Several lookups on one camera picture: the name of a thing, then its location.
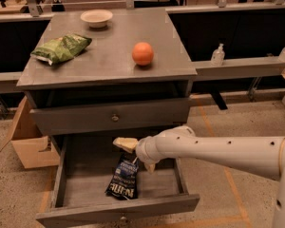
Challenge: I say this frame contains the cardboard box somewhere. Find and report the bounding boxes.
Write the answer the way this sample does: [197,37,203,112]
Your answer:
[1,97,60,169]

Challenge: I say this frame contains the open grey middle drawer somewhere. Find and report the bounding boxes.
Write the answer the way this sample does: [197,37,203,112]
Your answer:
[36,127,200,228]

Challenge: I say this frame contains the white bowl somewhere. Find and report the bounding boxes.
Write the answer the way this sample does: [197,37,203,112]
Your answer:
[81,9,113,29]

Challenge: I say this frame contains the clear sanitizer pump bottle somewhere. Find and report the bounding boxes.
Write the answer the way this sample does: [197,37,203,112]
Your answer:
[211,44,225,67]

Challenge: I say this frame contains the orange ball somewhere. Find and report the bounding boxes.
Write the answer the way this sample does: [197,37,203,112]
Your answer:
[132,42,154,66]

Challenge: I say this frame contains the green chip bag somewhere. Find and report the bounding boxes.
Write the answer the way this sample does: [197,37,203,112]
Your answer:
[30,34,92,66]

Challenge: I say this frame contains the grey metal railing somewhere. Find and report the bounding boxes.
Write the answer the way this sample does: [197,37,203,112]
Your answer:
[0,4,285,94]

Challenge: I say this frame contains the closed grey top drawer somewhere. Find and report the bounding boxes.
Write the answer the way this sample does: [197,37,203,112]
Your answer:
[30,98,189,135]

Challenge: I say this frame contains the grey wooden drawer cabinet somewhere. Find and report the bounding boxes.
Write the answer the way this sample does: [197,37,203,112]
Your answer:
[17,8,197,137]

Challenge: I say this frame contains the blue chip bag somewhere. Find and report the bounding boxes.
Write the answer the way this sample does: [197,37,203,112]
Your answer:
[105,153,139,200]

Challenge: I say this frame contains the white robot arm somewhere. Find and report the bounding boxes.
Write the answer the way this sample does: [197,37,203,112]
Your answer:
[113,125,285,228]

